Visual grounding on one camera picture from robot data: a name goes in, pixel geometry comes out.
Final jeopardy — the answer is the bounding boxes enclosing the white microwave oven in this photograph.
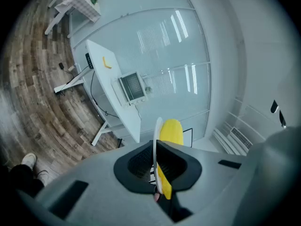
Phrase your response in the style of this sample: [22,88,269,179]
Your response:
[110,71,149,107]

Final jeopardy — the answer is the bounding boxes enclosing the white air vent grille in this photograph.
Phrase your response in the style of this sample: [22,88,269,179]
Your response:
[229,126,253,150]

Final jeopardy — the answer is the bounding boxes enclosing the bread slice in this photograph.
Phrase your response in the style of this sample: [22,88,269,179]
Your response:
[102,56,113,70]

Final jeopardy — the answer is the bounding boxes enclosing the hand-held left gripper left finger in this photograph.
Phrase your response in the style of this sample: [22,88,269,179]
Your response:
[113,140,156,194]

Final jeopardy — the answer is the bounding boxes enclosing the yellow corn cob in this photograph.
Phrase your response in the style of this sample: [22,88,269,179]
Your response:
[156,118,185,200]

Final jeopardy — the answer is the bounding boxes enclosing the white standing desk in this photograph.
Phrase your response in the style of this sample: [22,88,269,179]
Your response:
[53,39,142,147]

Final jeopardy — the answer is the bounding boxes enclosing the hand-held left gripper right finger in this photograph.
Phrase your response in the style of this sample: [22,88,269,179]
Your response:
[156,140,203,193]

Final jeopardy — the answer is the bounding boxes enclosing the table with checkered cloth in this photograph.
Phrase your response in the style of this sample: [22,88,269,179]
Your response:
[44,0,102,39]

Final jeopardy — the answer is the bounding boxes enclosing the person's black trouser legs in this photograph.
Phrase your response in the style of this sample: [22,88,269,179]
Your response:
[0,163,45,197]

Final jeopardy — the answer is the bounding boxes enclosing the black desk control panel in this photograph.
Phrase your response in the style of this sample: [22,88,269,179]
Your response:
[85,52,94,70]

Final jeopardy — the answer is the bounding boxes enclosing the person's white shoe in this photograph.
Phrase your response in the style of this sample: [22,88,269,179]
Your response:
[21,152,38,170]
[35,170,49,186]

